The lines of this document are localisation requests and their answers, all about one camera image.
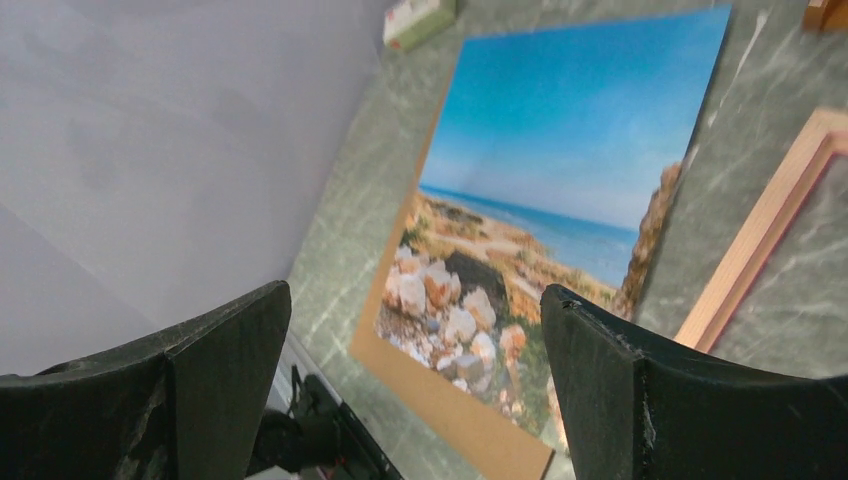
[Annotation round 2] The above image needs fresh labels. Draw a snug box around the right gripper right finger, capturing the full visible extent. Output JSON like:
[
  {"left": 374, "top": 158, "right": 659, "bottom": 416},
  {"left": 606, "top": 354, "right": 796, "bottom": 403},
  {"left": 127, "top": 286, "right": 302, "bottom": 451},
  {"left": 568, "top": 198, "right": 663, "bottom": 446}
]
[{"left": 541, "top": 284, "right": 847, "bottom": 479}]

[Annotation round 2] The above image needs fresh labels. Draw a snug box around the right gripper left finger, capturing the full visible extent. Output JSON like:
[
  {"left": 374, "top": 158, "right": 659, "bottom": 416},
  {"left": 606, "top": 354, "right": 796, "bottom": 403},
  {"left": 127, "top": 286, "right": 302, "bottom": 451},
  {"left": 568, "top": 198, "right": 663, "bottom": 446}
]
[{"left": 1, "top": 280, "right": 291, "bottom": 479}]

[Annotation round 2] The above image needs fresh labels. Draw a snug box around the brown frame backing board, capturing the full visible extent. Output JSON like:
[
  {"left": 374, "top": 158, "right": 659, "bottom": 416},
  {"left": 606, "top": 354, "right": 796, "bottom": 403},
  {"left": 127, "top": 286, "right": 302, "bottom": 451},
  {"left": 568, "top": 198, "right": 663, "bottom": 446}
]
[{"left": 350, "top": 36, "right": 573, "bottom": 479}]

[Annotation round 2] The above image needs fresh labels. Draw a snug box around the landscape beach photo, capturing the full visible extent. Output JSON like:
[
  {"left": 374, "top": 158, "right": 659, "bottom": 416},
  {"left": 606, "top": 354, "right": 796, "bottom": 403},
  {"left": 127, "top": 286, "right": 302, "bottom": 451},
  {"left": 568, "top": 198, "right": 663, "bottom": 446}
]
[{"left": 360, "top": 4, "right": 732, "bottom": 452}]

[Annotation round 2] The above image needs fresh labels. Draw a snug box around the pink wooden picture frame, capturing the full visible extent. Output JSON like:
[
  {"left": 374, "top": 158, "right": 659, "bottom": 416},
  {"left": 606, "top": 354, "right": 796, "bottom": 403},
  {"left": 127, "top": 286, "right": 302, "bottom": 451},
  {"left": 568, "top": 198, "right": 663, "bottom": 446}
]
[{"left": 674, "top": 108, "right": 847, "bottom": 353}]

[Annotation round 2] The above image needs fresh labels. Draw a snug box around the orange wooden rack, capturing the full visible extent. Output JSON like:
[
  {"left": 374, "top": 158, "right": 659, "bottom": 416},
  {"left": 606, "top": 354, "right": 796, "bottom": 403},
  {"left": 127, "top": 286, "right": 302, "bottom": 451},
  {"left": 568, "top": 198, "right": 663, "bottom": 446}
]
[{"left": 801, "top": 0, "right": 847, "bottom": 32}]

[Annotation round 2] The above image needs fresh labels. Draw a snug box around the small white green box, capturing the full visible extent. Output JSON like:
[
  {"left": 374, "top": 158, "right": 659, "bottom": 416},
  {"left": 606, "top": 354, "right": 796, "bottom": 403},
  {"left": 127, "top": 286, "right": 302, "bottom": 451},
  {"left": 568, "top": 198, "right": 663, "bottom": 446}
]
[{"left": 382, "top": 0, "right": 458, "bottom": 51}]

